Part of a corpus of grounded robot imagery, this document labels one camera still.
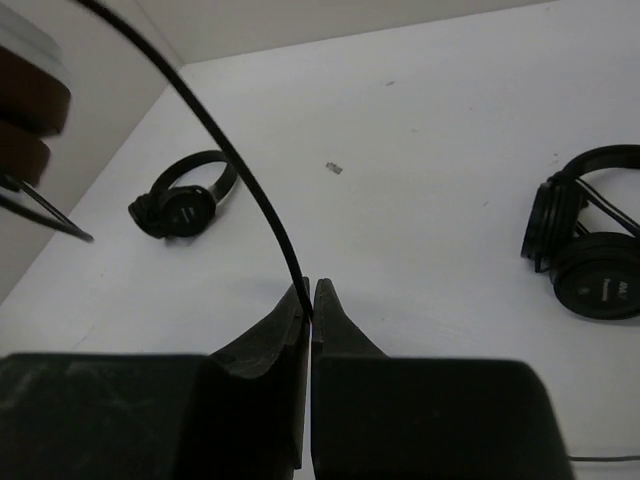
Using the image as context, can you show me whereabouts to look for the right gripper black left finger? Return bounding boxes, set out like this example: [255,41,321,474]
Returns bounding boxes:
[1,289,310,479]

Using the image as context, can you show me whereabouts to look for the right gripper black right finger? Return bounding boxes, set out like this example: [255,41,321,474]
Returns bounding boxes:
[310,279,574,479]

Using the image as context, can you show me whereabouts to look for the thin black headphone cable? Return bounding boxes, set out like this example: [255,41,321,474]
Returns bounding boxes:
[0,0,316,321]

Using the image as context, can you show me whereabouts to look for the brown silver headphones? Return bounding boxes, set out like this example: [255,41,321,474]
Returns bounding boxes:
[1,5,71,191]

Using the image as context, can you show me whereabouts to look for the small black headphones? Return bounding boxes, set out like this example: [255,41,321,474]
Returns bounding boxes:
[128,150,238,239]

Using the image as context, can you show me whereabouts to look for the large black wrapped headphones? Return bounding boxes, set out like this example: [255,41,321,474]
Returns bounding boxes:
[521,145,639,321]

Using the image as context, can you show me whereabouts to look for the small grey debris piece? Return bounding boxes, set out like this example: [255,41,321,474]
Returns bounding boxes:
[325,162,343,175]

